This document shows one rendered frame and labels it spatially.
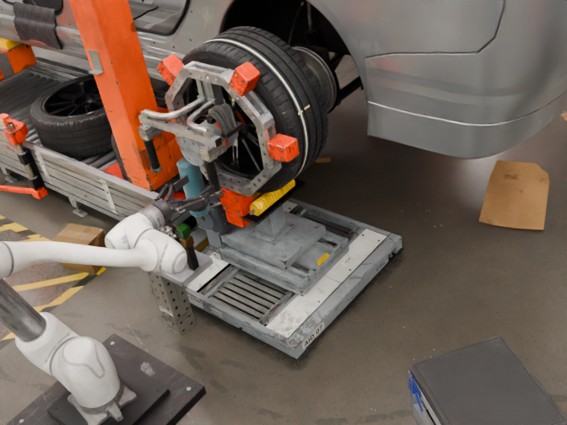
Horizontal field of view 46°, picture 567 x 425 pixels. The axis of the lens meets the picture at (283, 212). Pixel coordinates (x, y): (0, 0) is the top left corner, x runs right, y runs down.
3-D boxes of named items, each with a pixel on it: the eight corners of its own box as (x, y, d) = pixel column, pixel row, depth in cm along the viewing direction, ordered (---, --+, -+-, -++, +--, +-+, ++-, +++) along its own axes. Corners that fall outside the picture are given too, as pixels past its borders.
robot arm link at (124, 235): (137, 228, 235) (163, 244, 228) (102, 254, 226) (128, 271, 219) (131, 205, 228) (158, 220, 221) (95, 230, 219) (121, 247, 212)
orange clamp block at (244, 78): (254, 88, 250) (261, 72, 243) (240, 98, 246) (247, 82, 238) (241, 76, 251) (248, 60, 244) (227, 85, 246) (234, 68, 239)
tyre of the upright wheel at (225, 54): (325, 190, 294) (337, 57, 249) (292, 219, 281) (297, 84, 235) (214, 131, 324) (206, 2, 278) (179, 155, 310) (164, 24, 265)
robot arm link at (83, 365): (94, 416, 222) (74, 376, 208) (60, 392, 231) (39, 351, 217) (131, 382, 231) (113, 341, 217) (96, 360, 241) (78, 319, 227)
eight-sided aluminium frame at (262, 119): (288, 200, 272) (267, 77, 240) (278, 208, 268) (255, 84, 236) (195, 167, 303) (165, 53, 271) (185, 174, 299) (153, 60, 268)
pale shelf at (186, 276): (213, 263, 271) (212, 257, 270) (184, 287, 262) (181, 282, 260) (144, 231, 296) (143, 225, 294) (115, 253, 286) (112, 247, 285)
